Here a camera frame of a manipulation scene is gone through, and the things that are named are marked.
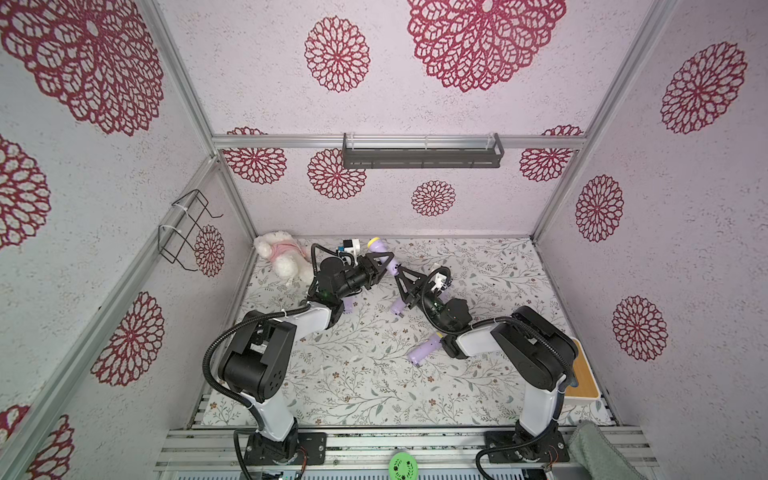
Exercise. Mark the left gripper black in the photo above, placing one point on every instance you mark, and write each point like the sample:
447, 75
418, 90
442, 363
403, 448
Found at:
372, 269

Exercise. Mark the purple flashlight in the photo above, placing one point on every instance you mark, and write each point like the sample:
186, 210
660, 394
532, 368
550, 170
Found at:
398, 307
349, 304
421, 352
378, 248

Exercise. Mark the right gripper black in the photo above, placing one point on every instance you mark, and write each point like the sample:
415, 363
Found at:
422, 291

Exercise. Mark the black wire wall rack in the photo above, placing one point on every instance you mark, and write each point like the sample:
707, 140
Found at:
192, 242

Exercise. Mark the white plush toy pink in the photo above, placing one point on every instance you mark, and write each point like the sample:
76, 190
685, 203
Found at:
287, 257

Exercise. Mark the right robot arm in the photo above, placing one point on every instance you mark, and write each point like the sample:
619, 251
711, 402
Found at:
542, 354

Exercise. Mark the black wall shelf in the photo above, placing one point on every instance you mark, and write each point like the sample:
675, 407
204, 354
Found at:
425, 157

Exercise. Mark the green cloth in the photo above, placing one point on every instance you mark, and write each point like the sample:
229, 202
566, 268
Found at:
589, 447

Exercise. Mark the green round disc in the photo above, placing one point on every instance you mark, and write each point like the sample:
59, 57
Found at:
403, 466

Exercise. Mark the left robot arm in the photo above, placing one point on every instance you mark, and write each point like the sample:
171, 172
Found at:
248, 362

